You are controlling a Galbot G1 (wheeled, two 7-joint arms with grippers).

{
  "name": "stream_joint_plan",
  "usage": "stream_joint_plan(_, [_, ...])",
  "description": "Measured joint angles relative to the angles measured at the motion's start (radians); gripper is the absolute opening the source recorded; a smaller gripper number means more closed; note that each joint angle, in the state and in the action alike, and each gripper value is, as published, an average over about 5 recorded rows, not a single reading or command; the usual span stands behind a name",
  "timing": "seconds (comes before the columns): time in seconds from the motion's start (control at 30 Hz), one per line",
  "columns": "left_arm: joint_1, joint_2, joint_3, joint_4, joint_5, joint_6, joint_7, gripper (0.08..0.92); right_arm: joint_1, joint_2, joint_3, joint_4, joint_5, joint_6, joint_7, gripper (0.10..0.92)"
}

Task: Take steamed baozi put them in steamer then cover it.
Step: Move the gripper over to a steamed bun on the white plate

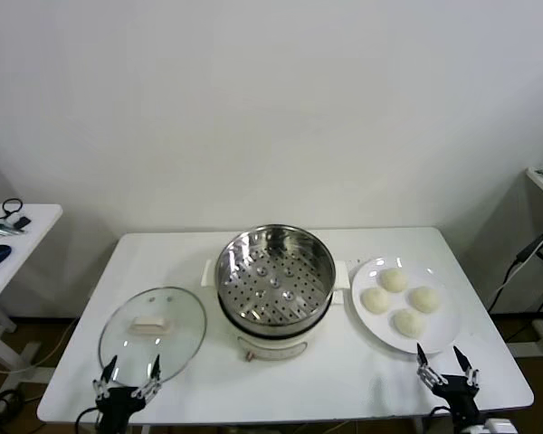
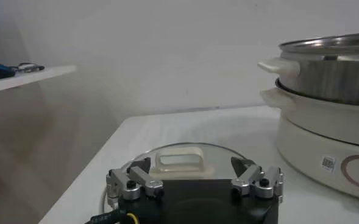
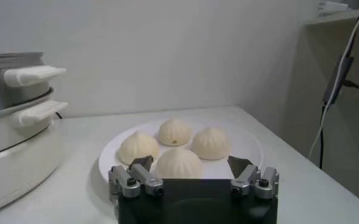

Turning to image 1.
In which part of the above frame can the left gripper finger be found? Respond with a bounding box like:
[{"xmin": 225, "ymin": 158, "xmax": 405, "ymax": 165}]
[
  {"xmin": 130, "ymin": 354, "xmax": 164, "ymax": 410},
  {"xmin": 92, "ymin": 355, "xmax": 119, "ymax": 401}
]

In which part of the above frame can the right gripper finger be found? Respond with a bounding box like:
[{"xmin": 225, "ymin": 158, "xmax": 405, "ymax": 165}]
[
  {"xmin": 415, "ymin": 342, "xmax": 449, "ymax": 399},
  {"xmin": 452, "ymin": 345, "xmax": 481, "ymax": 390}
]

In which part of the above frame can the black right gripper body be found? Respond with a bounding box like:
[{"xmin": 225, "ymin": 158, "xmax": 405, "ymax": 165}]
[{"xmin": 432, "ymin": 374, "xmax": 481, "ymax": 430}]

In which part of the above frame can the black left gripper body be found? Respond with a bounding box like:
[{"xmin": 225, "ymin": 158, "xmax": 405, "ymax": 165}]
[{"xmin": 95, "ymin": 386, "xmax": 147, "ymax": 434}]

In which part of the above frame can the white steamed baozi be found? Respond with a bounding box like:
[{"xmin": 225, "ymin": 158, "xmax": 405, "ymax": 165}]
[
  {"xmin": 391, "ymin": 308, "xmax": 426, "ymax": 339},
  {"xmin": 408, "ymin": 286, "xmax": 441, "ymax": 314},
  {"xmin": 359, "ymin": 288, "xmax": 393, "ymax": 315},
  {"xmin": 378, "ymin": 268, "xmax": 410, "ymax": 294}
]

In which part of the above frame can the glass lid with cream handle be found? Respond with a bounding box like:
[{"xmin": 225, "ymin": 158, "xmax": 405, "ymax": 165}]
[{"xmin": 98, "ymin": 285, "xmax": 208, "ymax": 388}]

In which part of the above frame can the stainless steel steamer basket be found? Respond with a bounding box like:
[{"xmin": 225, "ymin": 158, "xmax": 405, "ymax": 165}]
[{"xmin": 201, "ymin": 223, "xmax": 350, "ymax": 329}]

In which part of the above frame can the white round plate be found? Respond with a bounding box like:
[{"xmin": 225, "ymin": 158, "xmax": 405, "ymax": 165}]
[{"xmin": 351, "ymin": 256, "xmax": 462, "ymax": 355}]

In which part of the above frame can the cream electric cooker base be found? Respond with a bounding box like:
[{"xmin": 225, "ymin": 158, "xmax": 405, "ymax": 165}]
[{"xmin": 216, "ymin": 288, "xmax": 345, "ymax": 363}]

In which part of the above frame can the white side table with mouse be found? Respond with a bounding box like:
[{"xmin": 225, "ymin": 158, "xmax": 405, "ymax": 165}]
[{"xmin": 0, "ymin": 203, "xmax": 63, "ymax": 394}]

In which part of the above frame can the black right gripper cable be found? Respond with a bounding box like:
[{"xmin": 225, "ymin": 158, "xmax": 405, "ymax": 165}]
[{"xmin": 429, "ymin": 406, "xmax": 453, "ymax": 434}]

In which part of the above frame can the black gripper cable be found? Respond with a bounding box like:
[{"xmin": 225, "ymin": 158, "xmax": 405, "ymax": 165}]
[
  {"xmin": 429, "ymin": 406, "xmax": 453, "ymax": 434},
  {"xmin": 74, "ymin": 404, "xmax": 103, "ymax": 434}
]

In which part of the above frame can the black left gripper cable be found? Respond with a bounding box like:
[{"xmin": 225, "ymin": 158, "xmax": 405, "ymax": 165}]
[{"xmin": 74, "ymin": 404, "xmax": 103, "ymax": 434}]

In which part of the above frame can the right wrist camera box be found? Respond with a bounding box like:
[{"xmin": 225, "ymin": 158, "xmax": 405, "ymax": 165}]
[{"xmin": 481, "ymin": 418, "xmax": 517, "ymax": 434}]

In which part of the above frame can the white floor cable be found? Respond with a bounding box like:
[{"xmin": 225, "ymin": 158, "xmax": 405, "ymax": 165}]
[{"xmin": 0, "ymin": 316, "xmax": 81, "ymax": 374}]

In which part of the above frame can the black floor cable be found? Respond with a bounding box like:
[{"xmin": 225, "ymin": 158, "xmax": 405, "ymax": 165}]
[{"xmin": 0, "ymin": 388, "xmax": 26, "ymax": 426}]

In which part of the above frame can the black power cable with adapter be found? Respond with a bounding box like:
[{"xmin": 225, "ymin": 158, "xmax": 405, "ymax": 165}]
[{"xmin": 487, "ymin": 233, "xmax": 543, "ymax": 314}]

